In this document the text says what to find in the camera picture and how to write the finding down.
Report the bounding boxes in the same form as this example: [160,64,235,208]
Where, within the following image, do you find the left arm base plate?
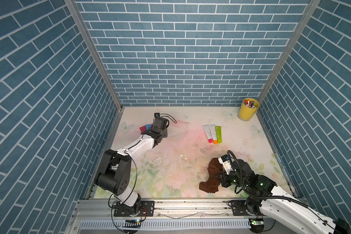
[113,200,155,217]

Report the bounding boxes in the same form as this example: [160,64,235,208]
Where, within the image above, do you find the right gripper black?
[212,170,247,188]

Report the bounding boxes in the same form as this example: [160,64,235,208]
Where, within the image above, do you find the blue toothpaste tube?
[145,124,152,130]

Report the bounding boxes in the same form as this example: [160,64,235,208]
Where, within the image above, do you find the white orange-cap toothpaste tube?
[209,125,218,144]

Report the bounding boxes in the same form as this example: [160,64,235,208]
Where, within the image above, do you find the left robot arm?
[94,113,169,213]

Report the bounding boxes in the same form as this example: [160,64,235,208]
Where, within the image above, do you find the white pink-cap toothpaste tube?
[202,125,214,143]

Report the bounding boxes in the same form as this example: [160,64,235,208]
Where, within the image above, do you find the pens in cup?
[243,99,255,108]

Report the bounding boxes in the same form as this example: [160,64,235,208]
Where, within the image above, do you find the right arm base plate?
[227,198,269,216]

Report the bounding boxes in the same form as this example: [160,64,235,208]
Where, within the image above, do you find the green toothpaste tube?
[215,126,222,144]

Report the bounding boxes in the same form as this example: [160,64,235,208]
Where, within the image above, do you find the aluminium front rail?
[73,198,314,220]

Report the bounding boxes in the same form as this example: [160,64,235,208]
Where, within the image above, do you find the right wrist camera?
[218,155,232,175]

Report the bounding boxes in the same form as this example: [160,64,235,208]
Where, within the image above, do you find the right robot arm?
[215,155,351,234]

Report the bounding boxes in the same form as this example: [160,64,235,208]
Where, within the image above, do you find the yellow cup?
[238,97,260,121]

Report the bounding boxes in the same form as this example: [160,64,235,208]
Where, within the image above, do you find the brown cloth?
[199,158,223,194]

